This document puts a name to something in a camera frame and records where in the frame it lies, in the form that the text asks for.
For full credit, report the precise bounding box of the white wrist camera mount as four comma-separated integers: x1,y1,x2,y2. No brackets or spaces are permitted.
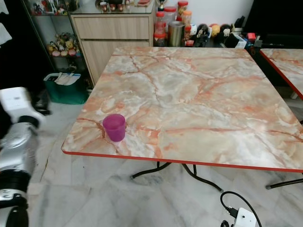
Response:
235,208,259,227
0,87,46,125

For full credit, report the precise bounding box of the tall red-lid bottle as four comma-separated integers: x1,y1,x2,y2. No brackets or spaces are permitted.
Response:
154,11,167,47

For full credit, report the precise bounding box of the glass display shelf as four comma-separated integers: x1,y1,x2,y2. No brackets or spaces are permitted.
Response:
23,0,92,88

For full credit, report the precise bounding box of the clear red-lid jar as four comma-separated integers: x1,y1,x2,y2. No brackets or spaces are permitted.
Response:
163,6,178,22

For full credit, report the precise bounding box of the orange marble pattern table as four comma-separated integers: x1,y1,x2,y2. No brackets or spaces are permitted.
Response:
62,46,303,192

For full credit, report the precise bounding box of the light wooden cabinet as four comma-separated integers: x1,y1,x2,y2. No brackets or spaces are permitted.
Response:
71,12,157,86

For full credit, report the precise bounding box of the white hanging cloth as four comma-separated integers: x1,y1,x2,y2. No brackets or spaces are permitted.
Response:
0,0,13,46

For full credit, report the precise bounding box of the orange snack jar red lid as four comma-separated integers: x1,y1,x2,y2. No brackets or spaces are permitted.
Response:
177,0,189,17

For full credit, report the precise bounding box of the yellow plush toy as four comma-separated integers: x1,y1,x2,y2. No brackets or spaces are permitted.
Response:
209,23,221,37

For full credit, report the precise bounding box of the steel tumbler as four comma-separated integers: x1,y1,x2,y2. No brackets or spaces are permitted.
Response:
167,20,186,47

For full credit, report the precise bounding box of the red-edged marble side table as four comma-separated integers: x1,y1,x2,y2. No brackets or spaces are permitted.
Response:
259,48,303,100

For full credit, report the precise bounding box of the green storage basket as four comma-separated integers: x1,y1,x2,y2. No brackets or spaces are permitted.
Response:
44,72,89,105

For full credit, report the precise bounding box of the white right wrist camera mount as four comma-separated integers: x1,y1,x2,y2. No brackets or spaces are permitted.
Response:
235,208,259,227

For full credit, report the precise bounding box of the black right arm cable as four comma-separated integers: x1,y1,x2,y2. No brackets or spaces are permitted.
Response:
220,191,263,227

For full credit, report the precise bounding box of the purple plastic cup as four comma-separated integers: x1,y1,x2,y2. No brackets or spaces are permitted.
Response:
103,113,126,142

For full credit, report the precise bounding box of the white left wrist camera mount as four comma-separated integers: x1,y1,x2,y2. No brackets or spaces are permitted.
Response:
0,87,46,125

